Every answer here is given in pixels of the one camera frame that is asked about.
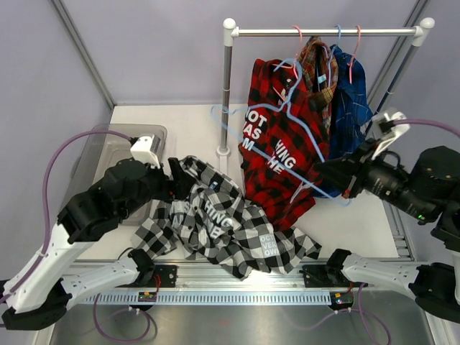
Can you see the aluminium rail base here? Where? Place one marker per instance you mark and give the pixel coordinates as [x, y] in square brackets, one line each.
[203, 273]

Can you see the brown plaid shirt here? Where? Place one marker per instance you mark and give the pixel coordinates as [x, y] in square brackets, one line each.
[320, 101]

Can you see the blue hanger right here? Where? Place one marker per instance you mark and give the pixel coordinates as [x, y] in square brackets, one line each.
[326, 68]

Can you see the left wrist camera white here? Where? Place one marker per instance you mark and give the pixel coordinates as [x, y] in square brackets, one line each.
[144, 149]

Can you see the black white plaid shirt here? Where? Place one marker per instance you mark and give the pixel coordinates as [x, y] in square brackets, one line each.
[218, 223]

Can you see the red black plaid shirt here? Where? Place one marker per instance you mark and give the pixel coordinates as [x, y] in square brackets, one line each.
[282, 140]

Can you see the clear plastic bin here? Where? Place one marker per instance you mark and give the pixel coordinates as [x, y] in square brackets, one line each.
[103, 151]

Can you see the white slotted cable duct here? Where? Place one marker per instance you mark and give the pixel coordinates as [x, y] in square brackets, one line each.
[313, 297]

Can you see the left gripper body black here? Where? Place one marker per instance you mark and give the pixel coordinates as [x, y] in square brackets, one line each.
[172, 189]

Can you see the pink hanger left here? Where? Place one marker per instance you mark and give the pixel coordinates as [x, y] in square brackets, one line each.
[296, 54]

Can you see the blue shirt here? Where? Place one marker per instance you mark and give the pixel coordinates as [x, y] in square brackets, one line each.
[350, 112]

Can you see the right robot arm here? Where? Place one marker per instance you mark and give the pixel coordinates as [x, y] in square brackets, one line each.
[429, 194]

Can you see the pink hanger right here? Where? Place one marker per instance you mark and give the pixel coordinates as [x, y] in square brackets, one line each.
[353, 55]

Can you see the light blue wire hanger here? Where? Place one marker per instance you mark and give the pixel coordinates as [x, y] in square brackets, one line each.
[279, 138]

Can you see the pink hanger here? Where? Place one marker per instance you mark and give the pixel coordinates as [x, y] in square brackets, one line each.
[353, 55]
[296, 54]

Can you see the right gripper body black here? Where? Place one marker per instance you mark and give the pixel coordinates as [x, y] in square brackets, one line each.
[370, 157]

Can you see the clothes rack metal white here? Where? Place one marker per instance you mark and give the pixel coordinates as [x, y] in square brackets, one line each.
[418, 33]

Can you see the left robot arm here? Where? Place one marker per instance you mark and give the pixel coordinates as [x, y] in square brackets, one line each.
[39, 300]

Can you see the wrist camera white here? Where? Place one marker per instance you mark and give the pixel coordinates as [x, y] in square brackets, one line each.
[386, 130]
[144, 149]

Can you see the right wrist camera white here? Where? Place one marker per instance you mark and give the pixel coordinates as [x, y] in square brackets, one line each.
[386, 130]

